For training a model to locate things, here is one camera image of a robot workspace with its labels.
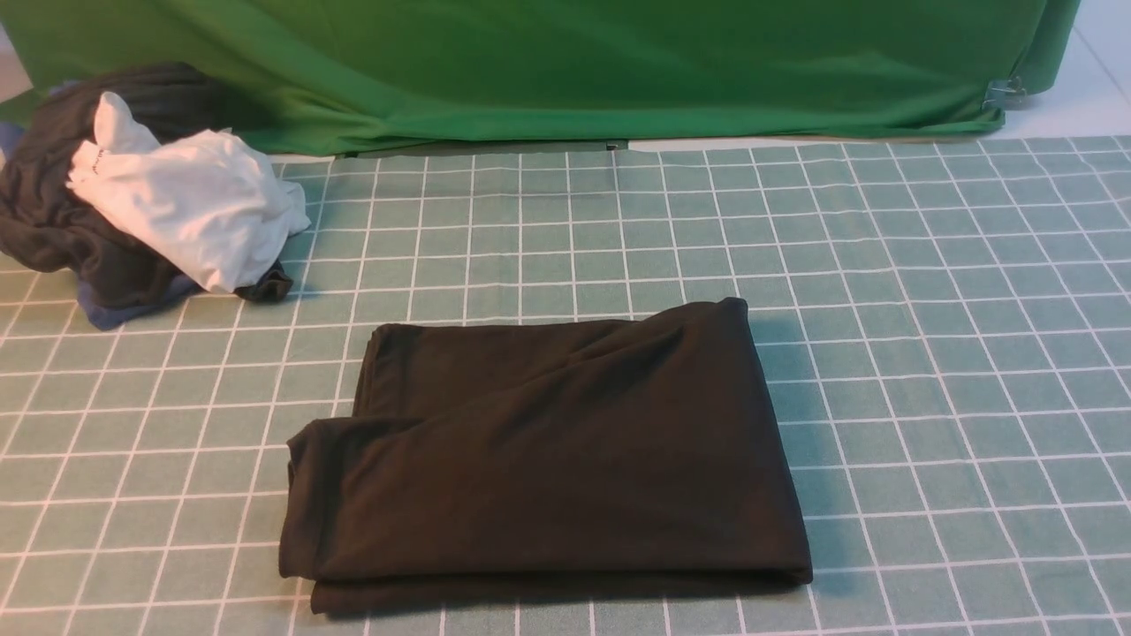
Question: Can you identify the dark gray crumpled garment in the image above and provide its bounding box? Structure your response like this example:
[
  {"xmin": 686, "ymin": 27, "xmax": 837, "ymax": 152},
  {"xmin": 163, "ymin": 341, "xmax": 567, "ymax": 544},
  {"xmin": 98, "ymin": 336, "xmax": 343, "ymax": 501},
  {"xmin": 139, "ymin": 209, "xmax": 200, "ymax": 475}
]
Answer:
[{"xmin": 3, "ymin": 62, "xmax": 310, "ymax": 309}]

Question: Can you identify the white crumpled garment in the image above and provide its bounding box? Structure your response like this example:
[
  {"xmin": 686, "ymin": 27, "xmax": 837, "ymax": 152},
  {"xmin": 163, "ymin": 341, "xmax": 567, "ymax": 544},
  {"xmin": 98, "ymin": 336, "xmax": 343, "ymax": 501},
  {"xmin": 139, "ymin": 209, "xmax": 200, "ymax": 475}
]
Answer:
[{"xmin": 68, "ymin": 92, "xmax": 310, "ymax": 294}]

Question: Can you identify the green backdrop cloth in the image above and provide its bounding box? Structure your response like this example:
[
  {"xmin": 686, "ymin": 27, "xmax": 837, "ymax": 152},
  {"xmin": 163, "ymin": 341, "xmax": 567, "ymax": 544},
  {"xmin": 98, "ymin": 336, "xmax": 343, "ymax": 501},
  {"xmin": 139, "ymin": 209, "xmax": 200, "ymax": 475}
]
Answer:
[{"xmin": 1, "ymin": 1, "xmax": 1079, "ymax": 155}]

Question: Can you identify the green grid cutting mat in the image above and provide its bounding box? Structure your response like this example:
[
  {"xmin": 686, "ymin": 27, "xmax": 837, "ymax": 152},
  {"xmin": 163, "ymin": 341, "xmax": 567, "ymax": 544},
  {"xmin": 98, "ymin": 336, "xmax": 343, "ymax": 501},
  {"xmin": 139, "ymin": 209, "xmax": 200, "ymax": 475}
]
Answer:
[{"xmin": 1, "ymin": 137, "xmax": 1130, "ymax": 635}]

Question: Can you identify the dark gray long-sleeve top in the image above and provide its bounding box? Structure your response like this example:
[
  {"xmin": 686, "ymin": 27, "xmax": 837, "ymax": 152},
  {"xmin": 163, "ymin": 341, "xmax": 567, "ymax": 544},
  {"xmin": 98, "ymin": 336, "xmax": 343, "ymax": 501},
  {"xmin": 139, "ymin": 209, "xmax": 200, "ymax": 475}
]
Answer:
[{"xmin": 277, "ymin": 298, "xmax": 815, "ymax": 616}]

